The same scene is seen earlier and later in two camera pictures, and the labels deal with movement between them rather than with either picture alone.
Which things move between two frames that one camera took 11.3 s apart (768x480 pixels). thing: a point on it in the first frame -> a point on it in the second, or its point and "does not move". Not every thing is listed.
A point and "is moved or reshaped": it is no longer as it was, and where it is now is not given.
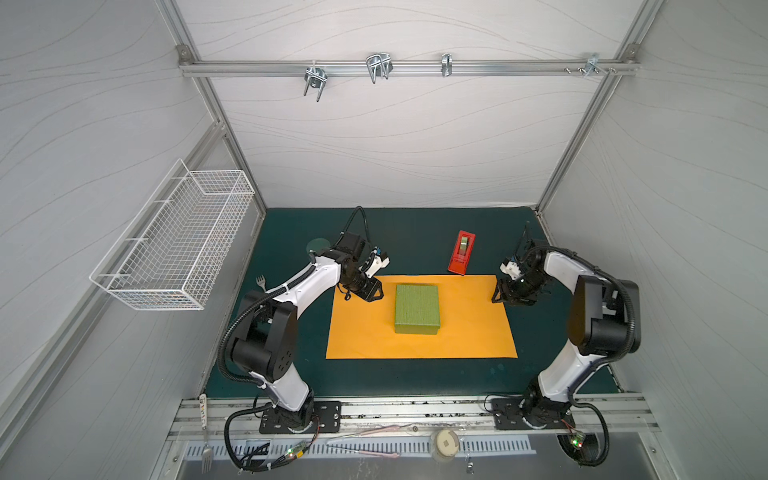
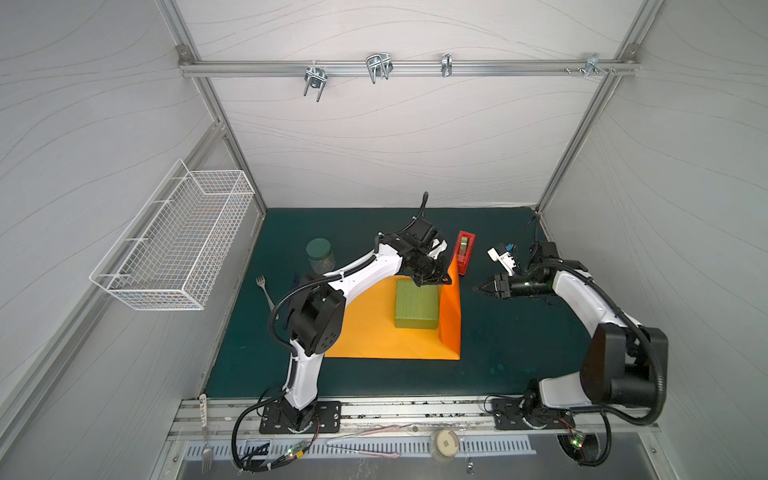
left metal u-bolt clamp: (316, 77) does not move
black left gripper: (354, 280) -> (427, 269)
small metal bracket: (446, 64) does not move
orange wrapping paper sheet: (420, 316) is moved or reshaped
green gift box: (417, 309) does not move
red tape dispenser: (462, 252) does not move
